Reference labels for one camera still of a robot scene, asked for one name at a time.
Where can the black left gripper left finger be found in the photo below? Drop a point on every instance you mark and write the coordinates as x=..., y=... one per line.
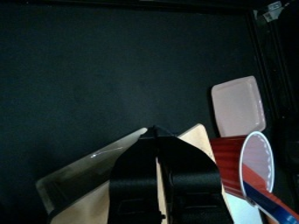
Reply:
x=133, y=175

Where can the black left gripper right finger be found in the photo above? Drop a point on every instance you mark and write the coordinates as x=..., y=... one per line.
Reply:
x=193, y=180

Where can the red ribbed bowl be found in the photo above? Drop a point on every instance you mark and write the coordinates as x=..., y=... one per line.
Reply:
x=229, y=166

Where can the red blue toy utensil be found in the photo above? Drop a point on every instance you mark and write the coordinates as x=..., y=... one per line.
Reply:
x=268, y=195

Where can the pink plastic tray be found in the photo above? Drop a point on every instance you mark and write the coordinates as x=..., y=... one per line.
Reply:
x=237, y=108

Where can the white label tag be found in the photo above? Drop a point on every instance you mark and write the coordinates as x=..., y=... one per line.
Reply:
x=271, y=12

